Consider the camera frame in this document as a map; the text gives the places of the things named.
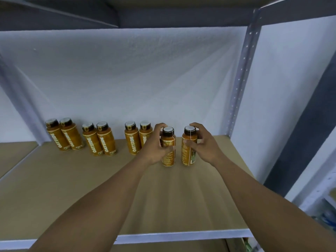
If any person's right hand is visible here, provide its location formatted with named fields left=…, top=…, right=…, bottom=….
left=186, top=122, right=228, bottom=167

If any person's left hand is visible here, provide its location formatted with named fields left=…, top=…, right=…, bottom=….
left=137, top=122, right=172, bottom=166

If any golden Oatside bottle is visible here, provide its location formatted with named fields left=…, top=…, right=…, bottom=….
left=181, top=125, right=199, bottom=167
left=160, top=126, right=177, bottom=168

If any group of orange Oatside bottles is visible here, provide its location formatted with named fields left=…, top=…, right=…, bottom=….
left=44, top=117, right=154, bottom=157

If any white metal shelving rack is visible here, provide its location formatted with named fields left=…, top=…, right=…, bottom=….
left=0, top=0, right=336, bottom=252

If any person's right forearm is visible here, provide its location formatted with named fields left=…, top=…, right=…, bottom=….
left=215, top=157, right=336, bottom=252

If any person's left forearm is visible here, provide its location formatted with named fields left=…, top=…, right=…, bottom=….
left=29, top=155, right=155, bottom=252

